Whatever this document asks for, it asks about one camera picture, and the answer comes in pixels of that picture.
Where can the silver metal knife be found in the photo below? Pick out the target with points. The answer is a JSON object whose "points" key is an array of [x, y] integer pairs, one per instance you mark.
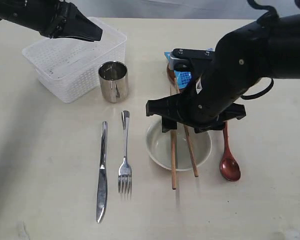
{"points": [[102, 188]]}

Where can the brown plate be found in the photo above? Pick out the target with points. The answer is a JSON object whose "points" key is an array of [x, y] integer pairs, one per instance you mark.
{"points": [[171, 75]]}

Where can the red-brown wooden spoon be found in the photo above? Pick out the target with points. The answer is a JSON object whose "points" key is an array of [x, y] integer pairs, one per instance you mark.
{"points": [[228, 166]]}

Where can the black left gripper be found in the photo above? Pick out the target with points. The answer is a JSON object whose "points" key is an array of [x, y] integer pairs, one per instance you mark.
{"points": [[61, 19]]}

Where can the cream ceramic bowl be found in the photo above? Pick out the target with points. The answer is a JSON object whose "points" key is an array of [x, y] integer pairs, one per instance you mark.
{"points": [[159, 147]]}

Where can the silver metal spoon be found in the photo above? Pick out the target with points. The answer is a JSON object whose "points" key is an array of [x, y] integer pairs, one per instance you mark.
{"points": [[125, 170]]}

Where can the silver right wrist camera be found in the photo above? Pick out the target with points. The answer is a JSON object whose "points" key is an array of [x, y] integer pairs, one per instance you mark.
{"points": [[190, 60]]}

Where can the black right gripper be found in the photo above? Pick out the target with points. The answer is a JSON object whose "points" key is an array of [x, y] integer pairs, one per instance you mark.
{"points": [[202, 116]]}

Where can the shiny steel cup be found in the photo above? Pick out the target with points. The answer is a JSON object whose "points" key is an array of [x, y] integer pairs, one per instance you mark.
{"points": [[114, 82]]}

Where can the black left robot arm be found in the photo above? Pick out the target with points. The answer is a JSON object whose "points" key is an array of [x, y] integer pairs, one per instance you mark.
{"points": [[18, 12]]}

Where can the white perforated plastic basket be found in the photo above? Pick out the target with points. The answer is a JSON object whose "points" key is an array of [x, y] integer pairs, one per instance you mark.
{"points": [[68, 67]]}

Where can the blue snack packet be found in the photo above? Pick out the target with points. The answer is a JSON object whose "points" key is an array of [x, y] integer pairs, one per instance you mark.
{"points": [[183, 78]]}

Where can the wooden chopstick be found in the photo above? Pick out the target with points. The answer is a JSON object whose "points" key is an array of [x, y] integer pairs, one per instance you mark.
{"points": [[173, 159], [191, 151]]}

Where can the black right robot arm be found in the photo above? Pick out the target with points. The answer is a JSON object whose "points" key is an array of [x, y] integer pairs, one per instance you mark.
{"points": [[261, 49]]}

